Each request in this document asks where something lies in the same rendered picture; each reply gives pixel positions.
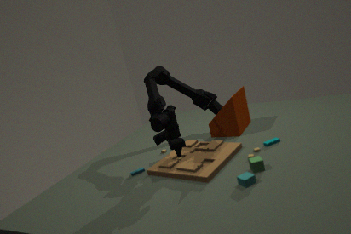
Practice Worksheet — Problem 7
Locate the cyan rectangular block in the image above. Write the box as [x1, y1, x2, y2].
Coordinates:
[263, 137, 280, 146]

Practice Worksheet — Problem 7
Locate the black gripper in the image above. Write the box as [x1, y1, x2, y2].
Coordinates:
[165, 122, 186, 157]

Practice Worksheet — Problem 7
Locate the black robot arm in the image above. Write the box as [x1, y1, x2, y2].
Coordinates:
[144, 66, 223, 146]

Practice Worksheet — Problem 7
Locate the teal flat bar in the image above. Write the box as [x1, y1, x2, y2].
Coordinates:
[131, 167, 145, 176]

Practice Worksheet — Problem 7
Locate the teal cube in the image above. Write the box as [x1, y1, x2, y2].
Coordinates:
[236, 172, 256, 188]

